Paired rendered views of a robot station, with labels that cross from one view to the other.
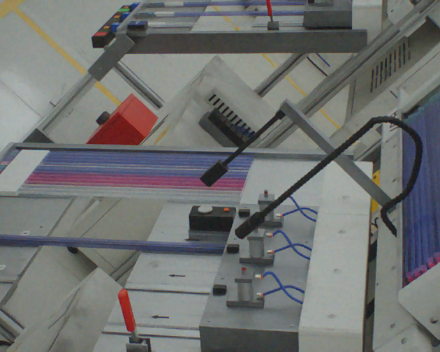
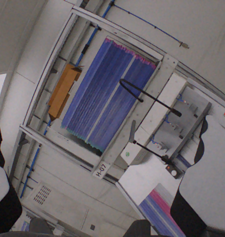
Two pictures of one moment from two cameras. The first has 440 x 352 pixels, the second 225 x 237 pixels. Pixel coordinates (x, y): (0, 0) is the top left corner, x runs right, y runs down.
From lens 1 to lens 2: 1.07 m
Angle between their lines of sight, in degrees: 62
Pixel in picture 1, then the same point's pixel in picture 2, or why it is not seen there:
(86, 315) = not seen: hidden behind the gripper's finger
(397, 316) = (163, 69)
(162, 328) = not seen: hidden behind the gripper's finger
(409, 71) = (73, 226)
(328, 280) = (168, 98)
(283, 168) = (135, 193)
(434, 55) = (65, 221)
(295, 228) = (159, 137)
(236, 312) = (197, 102)
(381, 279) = (156, 92)
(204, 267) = (190, 153)
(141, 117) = not seen: outside the picture
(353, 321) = (173, 77)
